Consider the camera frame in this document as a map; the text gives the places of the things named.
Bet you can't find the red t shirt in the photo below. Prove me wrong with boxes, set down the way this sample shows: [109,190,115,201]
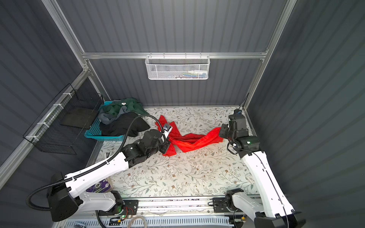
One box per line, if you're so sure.
[163,122,223,157]

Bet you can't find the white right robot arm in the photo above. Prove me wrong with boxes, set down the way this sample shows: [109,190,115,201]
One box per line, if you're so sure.
[219,109,306,228]

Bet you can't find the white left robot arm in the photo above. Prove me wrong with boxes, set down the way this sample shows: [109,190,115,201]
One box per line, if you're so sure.
[47,126,172,222]

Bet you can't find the black t shirt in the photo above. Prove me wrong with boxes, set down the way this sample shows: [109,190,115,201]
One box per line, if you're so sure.
[100,112,150,137]

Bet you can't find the green t shirt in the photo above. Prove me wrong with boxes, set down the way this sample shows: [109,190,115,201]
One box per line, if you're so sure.
[102,98,148,117]

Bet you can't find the grey t shirt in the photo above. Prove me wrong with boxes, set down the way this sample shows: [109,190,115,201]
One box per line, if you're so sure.
[98,106,129,125]

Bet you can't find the teal plastic laundry basket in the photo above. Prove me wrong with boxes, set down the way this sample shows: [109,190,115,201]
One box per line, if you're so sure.
[84,101,124,141]

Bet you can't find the purple booklet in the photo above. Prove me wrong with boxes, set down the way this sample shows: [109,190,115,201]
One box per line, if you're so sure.
[86,178,114,193]

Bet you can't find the black corrugated cable conduit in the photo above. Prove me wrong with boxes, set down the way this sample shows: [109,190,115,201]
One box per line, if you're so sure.
[26,113,164,212]

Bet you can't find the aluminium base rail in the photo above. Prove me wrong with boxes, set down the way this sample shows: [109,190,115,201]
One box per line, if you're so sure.
[61,194,289,217]

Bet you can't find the white wire mesh basket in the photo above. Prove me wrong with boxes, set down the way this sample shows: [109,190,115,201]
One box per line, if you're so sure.
[145,56,211,80]

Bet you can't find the aluminium horizontal frame bar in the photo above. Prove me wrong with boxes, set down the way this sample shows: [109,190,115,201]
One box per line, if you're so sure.
[81,52,267,59]

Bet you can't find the white slotted cable duct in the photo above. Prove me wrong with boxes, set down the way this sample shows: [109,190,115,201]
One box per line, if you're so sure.
[64,216,233,228]

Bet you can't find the black wire mesh basket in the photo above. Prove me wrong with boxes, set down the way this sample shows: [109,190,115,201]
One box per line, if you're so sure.
[23,84,104,155]

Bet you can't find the aluminium corner frame post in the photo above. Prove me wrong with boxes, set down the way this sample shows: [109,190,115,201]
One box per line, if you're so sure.
[241,0,298,109]

